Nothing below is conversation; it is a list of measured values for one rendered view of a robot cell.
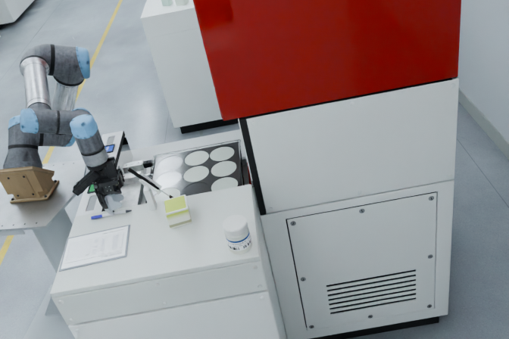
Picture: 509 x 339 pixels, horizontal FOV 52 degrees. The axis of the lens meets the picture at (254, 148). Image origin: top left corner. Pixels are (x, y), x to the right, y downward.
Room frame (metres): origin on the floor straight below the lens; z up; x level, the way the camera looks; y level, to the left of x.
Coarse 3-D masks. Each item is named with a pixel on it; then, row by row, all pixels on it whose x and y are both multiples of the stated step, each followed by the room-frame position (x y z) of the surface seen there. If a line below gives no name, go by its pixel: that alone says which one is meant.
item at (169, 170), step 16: (160, 160) 1.79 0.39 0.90; (176, 160) 1.76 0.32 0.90; (208, 160) 1.71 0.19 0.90; (224, 160) 1.69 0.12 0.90; (160, 176) 1.67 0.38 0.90; (176, 176) 1.65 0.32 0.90; (208, 176) 1.61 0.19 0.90; (224, 176) 1.58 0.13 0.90; (240, 176) 1.56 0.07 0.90; (192, 192) 1.53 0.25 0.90
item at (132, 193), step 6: (144, 168) 1.79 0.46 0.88; (126, 186) 1.68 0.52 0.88; (132, 186) 1.68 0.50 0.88; (138, 186) 1.67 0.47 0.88; (126, 192) 1.64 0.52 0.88; (132, 192) 1.64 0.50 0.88; (138, 192) 1.63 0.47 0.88; (126, 198) 1.60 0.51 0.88; (132, 198) 1.60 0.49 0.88; (138, 198) 1.59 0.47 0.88; (126, 204) 1.57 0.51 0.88; (132, 204) 1.56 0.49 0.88; (138, 204) 1.56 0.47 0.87
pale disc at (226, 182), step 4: (220, 180) 1.57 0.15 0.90; (224, 180) 1.56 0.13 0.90; (228, 180) 1.56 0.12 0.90; (232, 180) 1.55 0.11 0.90; (236, 180) 1.55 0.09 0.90; (216, 184) 1.55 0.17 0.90; (220, 184) 1.54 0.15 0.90; (224, 184) 1.54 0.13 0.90; (228, 184) 1.53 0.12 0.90; (232, 184) 1.53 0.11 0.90; (236, 184) 1.52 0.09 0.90; (212, 188) 1.53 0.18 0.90; (216, 188) 1.52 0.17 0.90; (220, 188) 1.52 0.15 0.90; (224, 188) 1.51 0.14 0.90
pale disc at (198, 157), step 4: (196, 152) 1.79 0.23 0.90; (200, 152) 1.79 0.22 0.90; (204, 152) 1.78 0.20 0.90; (188, 156) 1.78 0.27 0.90; (192, 156) 1.77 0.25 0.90; (196, 156) 1.76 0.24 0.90; (200, 156) 1.76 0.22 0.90; (204, 156) 1.75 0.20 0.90; (208, 156) 1.75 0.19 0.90; (188, 160) 1.74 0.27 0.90; (192, 160) 1.74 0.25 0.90; (196, 160) 1.73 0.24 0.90; (200, 160) 1.73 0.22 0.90; (204, 160) 1.72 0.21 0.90; (188, 164) 1.72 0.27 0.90; (192, 164) 1.71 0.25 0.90; (196, 164) 1.70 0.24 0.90
